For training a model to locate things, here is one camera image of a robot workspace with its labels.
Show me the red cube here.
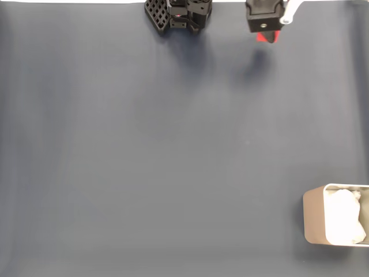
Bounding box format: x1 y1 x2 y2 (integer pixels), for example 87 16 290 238
255 30 281 44

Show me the beige metal box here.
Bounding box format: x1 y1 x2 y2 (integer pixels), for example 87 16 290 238
302 183 369 248

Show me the white tissue paper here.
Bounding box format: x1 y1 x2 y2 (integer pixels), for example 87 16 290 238
325 187 368 245

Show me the dark blue-grey mat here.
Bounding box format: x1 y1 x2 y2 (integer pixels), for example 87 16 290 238
0 2 369 277

